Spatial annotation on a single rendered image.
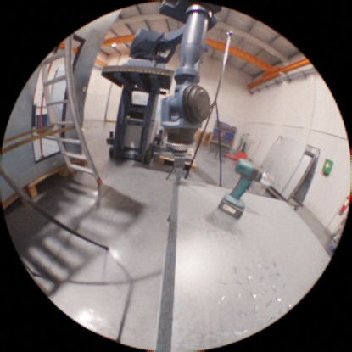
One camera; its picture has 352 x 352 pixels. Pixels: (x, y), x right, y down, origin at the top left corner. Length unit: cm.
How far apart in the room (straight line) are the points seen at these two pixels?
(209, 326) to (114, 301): 72
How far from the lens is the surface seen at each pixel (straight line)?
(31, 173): 191
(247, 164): 48
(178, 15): 124
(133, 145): 273
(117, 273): 99
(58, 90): 612
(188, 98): 47
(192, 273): 33
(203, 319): 32
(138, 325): 95
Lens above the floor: 94
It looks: 25 degrees down
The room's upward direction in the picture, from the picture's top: 14 degrees clockwise
